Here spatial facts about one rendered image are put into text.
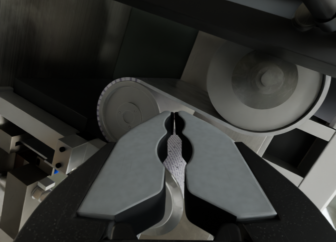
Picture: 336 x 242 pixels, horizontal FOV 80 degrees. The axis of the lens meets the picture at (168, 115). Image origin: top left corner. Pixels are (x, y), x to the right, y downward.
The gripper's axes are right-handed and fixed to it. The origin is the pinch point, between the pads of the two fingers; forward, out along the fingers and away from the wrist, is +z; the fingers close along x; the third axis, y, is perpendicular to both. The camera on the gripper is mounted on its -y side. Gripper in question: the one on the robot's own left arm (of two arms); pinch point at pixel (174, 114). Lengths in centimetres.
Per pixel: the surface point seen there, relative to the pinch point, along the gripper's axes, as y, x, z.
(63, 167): 15.6, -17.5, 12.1
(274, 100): 2.6, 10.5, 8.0
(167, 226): 26.3, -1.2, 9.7
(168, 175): 17.6, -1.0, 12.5
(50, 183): 26.5, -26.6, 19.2
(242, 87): 1.6, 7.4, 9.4
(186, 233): 64, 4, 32
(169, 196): 20.7, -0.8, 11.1
